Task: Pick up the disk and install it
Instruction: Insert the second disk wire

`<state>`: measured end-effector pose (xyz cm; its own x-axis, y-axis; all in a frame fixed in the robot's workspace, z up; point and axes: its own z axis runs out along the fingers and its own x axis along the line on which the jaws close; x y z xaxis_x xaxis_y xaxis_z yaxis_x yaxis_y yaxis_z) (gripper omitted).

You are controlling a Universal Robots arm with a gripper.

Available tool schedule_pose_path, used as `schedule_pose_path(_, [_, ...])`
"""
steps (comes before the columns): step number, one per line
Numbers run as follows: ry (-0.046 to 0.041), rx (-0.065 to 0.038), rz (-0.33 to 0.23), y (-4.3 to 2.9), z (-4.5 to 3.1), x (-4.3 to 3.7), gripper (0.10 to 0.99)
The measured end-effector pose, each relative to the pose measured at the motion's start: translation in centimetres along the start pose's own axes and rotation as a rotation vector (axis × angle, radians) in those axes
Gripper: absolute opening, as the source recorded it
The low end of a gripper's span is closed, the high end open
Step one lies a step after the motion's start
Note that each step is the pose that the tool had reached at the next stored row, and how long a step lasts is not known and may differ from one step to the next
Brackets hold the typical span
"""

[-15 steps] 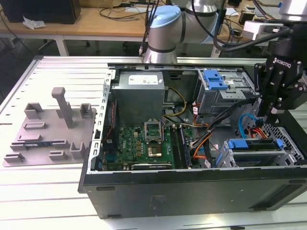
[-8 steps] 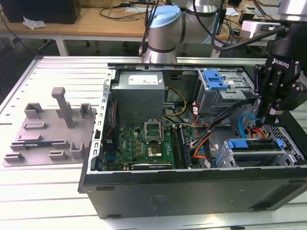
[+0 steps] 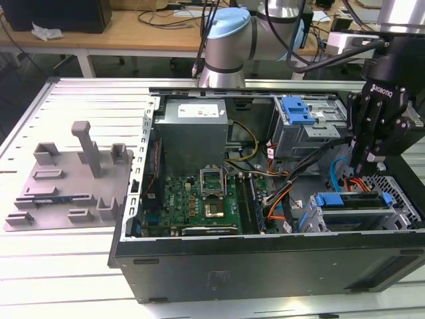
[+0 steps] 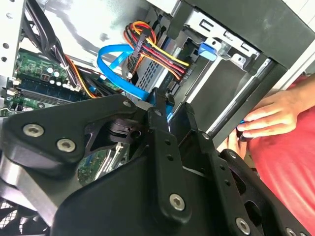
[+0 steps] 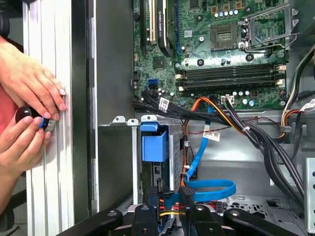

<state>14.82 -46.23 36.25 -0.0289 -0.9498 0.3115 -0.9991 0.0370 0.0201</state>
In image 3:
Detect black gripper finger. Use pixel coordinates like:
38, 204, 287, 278
345, 92, 365, 173
363, 118, 420, 174

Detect CPU socket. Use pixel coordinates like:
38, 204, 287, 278
203, 197, 226, 219

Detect yellow and black wires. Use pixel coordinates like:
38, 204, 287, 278
224, 120, 260, 163

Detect black PC case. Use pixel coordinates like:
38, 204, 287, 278
108, 86, 425, 305

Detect green motherboard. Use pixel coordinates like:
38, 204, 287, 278
141, 172, 276, 237

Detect crumpled white plastic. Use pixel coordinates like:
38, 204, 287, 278
31, 21, 64, 43

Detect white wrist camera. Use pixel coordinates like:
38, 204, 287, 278
327, 29, 386, 56

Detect small black box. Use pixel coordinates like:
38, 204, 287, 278
331, 15, 353, 33

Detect black computer tower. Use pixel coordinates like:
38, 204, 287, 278
1, 0, 113, 35

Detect orange power wire black plug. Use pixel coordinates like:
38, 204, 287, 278
344, 175, 375, 193

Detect blue drive latch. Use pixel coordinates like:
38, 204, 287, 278
281, 96, 315, 126

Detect black graphics card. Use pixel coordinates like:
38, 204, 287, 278
181, 225, 240, 237

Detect grey metal disk bay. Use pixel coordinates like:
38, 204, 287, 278
295, 191, 416, 233

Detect metal socket cover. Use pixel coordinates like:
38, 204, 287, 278
199, 165, 228, 199

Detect black RAM stick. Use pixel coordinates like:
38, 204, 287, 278
248, 175, 267, 233

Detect blue data wire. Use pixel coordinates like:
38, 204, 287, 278
331, 156, 351, 193

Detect hard disk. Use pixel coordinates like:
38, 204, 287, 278
296, 191, 394, 233

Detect orange looped wire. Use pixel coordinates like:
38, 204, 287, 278
267, 195, 288, 223

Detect grey optical drive cage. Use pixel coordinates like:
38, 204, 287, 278
270, 94, 361, 160

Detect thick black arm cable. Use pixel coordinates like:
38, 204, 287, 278
265, 0, 386, 72

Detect black sleeved wire bundle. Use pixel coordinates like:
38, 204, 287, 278
264, 136, 353, 207

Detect grey power supply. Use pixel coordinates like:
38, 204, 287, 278
153, 98, 233, 167

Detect grey parts rack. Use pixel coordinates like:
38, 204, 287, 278
3, 121, 135, 233

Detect black desktop box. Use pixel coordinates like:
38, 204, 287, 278
300, 9, 315, 49

